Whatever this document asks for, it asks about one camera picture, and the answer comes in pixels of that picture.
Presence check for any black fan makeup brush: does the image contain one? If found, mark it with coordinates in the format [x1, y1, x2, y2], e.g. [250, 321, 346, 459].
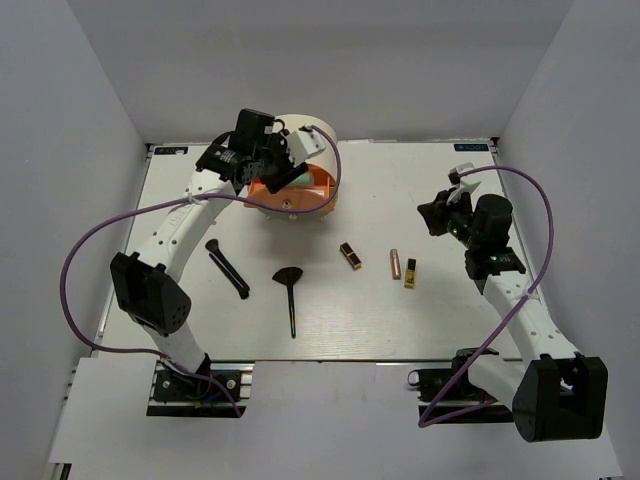
[272, 266, 303, 339]

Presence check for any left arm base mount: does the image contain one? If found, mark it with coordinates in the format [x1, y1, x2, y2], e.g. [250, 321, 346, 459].
[146, 362, 253, 419]

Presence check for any black gold nail polish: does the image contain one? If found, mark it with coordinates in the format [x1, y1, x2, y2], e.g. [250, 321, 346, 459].
[404, 258, 417, 289]

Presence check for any blue label sticker right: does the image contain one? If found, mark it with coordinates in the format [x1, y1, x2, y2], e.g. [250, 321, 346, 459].
[453, 143, 489, 152]

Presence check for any green white cosmetic tube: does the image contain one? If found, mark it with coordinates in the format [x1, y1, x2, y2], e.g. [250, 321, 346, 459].
[287, 171, 315, 188]

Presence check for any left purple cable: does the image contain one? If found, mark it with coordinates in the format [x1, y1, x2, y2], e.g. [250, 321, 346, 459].
[59, 124, 342, 417]

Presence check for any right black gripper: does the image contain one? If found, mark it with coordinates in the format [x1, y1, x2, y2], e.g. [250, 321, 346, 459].
[418, 188, 481, 250]

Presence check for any cream round drawer organizer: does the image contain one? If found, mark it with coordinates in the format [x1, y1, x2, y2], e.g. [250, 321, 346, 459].
[254, 113, 341, 224]

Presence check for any orange top drawer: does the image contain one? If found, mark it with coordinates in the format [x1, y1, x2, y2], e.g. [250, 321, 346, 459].
[246, 164, 337, 217]

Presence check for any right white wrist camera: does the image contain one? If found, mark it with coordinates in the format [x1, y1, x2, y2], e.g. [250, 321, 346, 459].
[446, 162, 481, 205]

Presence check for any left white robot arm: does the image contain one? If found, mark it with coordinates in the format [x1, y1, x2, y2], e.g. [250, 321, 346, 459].
[110, 109, 326, 399]

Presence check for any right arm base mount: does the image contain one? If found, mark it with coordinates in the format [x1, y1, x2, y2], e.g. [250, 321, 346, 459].
[407, 348, 513, 424]

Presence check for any black gold lipstick case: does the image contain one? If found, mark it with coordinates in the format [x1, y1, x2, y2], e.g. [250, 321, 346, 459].
[340, 242, 362, 270]

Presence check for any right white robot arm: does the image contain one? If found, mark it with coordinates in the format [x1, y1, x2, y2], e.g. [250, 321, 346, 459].
[417, 191, 608, 443]

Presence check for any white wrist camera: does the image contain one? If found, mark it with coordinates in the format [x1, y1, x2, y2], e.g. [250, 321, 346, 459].
[286, 127, 326, 166]
[446, 162, 481, 205]

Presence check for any blue label sticker left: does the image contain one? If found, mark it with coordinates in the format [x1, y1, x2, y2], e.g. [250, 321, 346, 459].
[154, 146, 189, 155]

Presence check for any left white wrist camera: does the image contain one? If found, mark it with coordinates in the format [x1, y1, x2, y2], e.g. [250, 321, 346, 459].
[286, 127, 326, 166]

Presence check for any rose gold lipstick tube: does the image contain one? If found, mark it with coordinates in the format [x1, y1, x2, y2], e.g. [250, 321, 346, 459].
[390, 249, 402, 280]

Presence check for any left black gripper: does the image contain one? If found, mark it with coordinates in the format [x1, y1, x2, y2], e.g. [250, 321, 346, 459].
[254, 128, 309, 195]

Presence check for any blue label sticker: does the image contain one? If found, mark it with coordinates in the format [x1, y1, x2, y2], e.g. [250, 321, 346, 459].
[154, 146, 189, 155]
[453, 143, 489, 152]

